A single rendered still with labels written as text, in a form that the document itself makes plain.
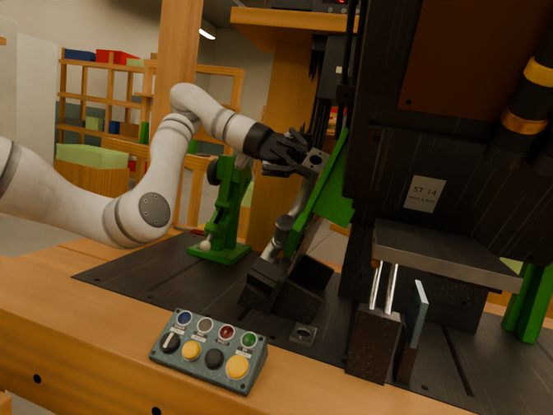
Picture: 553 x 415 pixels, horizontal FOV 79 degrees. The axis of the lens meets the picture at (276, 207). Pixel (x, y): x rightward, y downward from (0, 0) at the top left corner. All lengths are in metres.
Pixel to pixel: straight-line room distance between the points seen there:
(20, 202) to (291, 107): 0.71
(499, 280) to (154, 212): 0.48
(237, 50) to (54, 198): 12.15
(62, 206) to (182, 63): 0.72
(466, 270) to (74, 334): 0.55
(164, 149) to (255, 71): 11.49
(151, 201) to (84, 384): 0.29
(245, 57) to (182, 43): 11.23
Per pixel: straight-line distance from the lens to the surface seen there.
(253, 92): 11.99
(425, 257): 0.43
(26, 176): 0.52
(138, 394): 0.58
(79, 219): 0.59
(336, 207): 0.61
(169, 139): 0.68
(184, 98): 0.77
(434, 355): 0.73
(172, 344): 0.52
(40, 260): 0.93
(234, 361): 0.49
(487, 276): 0.45
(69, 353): 0.63
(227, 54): 12.75
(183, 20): 1.20
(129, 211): 0.55
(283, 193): 1.01
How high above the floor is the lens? 1.23
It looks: 11 degrees down
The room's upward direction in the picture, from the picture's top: 10 degrees clockwise
